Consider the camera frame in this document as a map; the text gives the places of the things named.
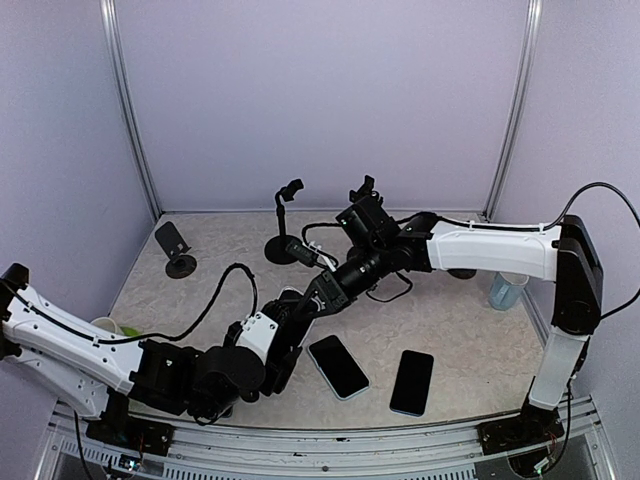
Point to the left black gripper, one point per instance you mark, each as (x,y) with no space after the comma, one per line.
(277,378)

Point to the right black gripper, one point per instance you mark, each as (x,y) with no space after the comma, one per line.
(331,293)

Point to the black smartphone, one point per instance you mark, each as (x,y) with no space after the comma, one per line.
(289,298)
(338,367)
(412,383)

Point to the black pole phone stand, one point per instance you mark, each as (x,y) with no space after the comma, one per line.
(366,190)
(275,248)

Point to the folding plate phone stand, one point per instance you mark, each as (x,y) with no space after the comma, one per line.
(463,274)
(180,264)

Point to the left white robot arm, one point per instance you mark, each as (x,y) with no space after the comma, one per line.
(100,372)

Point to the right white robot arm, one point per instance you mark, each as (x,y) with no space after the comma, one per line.
(560,252)

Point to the green saucer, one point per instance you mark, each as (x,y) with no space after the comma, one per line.
(129,331)

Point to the cream ribbed mug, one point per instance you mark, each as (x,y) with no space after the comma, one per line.
(107,324)

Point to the light blue mug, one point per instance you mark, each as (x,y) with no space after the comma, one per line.
(506,289)

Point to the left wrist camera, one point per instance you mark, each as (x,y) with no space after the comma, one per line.
(256,333)

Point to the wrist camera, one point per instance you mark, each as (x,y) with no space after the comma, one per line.
(256,333)
(308,256)

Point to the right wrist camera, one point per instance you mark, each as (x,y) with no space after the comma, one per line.
(308,256)

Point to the front aluminium rail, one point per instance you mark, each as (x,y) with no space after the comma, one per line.
(450,450)

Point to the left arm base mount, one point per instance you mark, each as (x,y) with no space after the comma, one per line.
(117,427)

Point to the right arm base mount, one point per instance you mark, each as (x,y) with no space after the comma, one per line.
(531,426)

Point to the right aluminium frame post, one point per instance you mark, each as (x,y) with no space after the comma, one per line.
(517,106)

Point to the aluminium frame post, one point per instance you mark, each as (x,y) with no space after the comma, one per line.
(517,106)
(115,48)

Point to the left aluminium frame post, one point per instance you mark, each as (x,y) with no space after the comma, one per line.
(115,48)

